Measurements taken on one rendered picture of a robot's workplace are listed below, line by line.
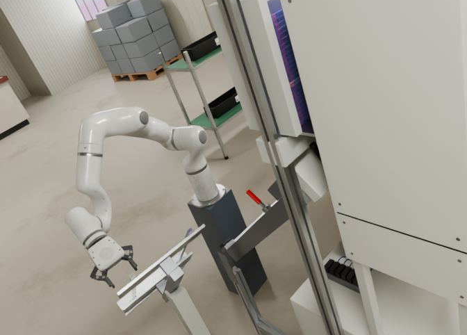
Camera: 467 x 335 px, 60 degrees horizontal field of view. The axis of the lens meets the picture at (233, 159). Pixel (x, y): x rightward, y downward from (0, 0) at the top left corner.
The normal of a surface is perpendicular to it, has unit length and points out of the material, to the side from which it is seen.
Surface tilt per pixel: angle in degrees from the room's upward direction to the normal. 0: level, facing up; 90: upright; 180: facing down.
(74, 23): 90
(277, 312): 0
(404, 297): 0
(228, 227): 90
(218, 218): 90
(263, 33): 90
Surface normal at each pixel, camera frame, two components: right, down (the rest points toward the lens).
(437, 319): -0.32, -0.82
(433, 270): -0.69, 0.54
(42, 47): 0.73, 0.11
